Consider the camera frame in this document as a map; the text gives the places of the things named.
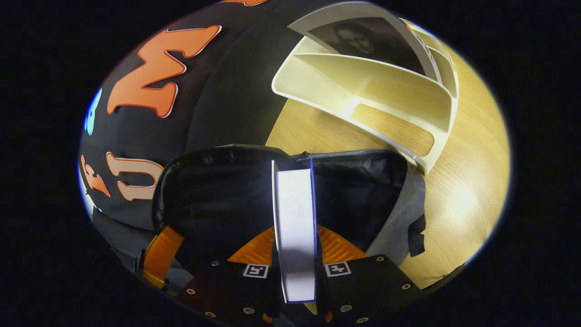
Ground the white bookshelf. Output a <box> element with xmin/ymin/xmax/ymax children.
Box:
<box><xmin>271</xmin><ymin>1</ymin><xmax>460</xmax><ymax>176</ymax></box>

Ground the white book with dark portrait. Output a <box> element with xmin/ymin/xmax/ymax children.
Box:
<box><xmin>288</xmin><ymin>2</ymin><xmax>443</xmax><ymax>83</ymax></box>

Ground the blue cover book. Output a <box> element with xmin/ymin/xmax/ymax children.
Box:
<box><xmin>271</xmin><ymin>157</ymin><xmax>319</xmax><ymax>304</ymax></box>

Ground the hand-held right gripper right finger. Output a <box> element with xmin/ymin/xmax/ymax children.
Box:
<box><xmin>315</xmin><ymin>224</ymin><xmax>425</xmax><ymax>326</ymax></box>

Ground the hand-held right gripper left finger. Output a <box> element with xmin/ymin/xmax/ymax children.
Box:
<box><xmin>175</xmin><ymin>225</ymin><xmax>283</xmax><ymax>326</ymax></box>

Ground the grey schoolbag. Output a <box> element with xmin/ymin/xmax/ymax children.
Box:
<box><xmin>152</xmin><ymin>144</ymin><xmax>427</xmax><ymax>274</ymax></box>

